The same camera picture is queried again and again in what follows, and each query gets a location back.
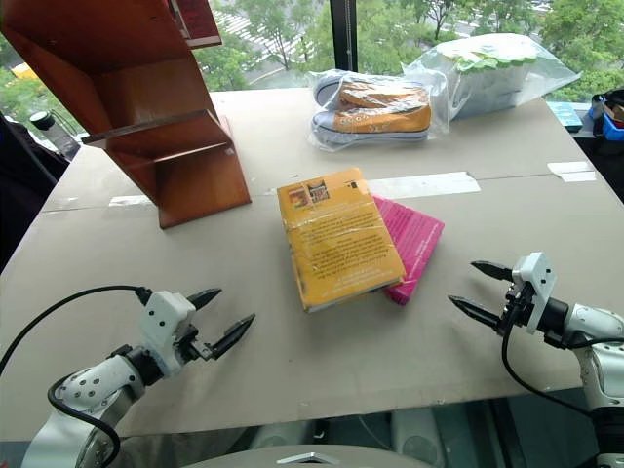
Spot grey rounded robot torso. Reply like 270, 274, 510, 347
192, 443, 443, 468

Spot cyan flat box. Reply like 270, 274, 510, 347
554, 100, 585, 134

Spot bagged white green item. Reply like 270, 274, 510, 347
403, 32, 584, 122

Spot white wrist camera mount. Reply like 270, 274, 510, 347
511, 252, 559, 335
140, 291, 199, 377

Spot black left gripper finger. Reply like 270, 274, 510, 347
186, 288, 224, 310
212, 312, 257, 361

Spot yellow hardcover book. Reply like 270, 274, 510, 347
276, 168, 408, 314

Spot bagged orange sneakers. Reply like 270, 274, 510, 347
308, 69, 450, 153

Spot grey rounded shape under table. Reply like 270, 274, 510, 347
389, 408, 448, 467

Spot long white tape strip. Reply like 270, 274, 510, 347
369, 171, 483, 200

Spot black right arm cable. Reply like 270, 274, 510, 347
500, 292, 594, 418

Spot clear bottle with black cap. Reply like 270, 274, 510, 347
28, 110, 80, 158

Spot red-brown wooden bookshelf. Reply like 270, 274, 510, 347
0, 0, 253, 230

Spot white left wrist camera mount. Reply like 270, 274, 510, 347
140, 291, 199, 377

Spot orange canvas sneaker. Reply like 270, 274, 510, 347
311, 99, 433, 143
313, 72, 431, 111

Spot black window frame post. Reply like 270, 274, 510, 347
328, 0, 361, 73

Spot blue storage bin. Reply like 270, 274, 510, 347
601, 91, 624, 143

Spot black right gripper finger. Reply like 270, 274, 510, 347
470, 260, 515, 284
447, 294, 504, 332

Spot pink paperback book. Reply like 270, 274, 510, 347
371, 193, 447, 306

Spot faint clear tape strip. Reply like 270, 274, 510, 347
107, 194, 158, 210

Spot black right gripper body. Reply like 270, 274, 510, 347
495, 280, 535, 338

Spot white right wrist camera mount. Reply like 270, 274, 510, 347
511, 252, 559, 335

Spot short white tape strip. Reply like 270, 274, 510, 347
546, 160, 598, 183

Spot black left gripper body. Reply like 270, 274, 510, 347
175, 325, 219, 365

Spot white and green stacked items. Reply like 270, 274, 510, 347
432, 33, 540, 119

